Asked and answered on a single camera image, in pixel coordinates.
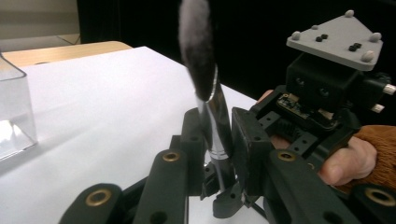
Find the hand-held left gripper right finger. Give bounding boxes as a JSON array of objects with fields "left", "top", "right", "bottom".
[{"left": 232, "top": 106, "right": 275, "bottom": 200}]

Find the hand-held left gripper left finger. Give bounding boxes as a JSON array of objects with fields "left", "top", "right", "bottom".
[{"left": 180, "top": 106, "right": 206, "bottom": 197}]

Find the black curtain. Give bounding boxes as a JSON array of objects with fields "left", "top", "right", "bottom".
[{"left": 77, "top": 0, "right": 396, "bottom": 125}]

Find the fluffy black makeup brush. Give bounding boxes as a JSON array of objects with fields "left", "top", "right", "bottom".
[{"left": 177, "top": 0, "right": 237, "bottom": 200}]

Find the wooden table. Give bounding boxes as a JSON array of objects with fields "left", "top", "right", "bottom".
[{"left": 1, "top": 40, "right": 134, "bottom": 68}]

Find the clear plastic organizer box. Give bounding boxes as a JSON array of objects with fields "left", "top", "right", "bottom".
[{"left": 0, "top": 50, "right": 39, "bottom": 161}]

